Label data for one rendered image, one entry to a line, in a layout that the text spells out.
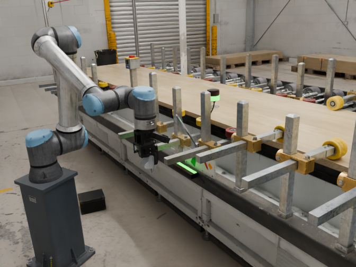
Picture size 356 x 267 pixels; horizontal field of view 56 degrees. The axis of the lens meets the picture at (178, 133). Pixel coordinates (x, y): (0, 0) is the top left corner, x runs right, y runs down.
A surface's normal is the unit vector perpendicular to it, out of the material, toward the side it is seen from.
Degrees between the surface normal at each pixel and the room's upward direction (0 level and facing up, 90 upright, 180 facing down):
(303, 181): 90
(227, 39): 90
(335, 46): 90
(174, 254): 0
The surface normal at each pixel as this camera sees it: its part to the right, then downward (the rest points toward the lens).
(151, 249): -0.04, -0.94
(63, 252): 0.86, 0.14
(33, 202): -0.51, 0.31
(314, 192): -0.83, 0.22
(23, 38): 0.49, 0.27
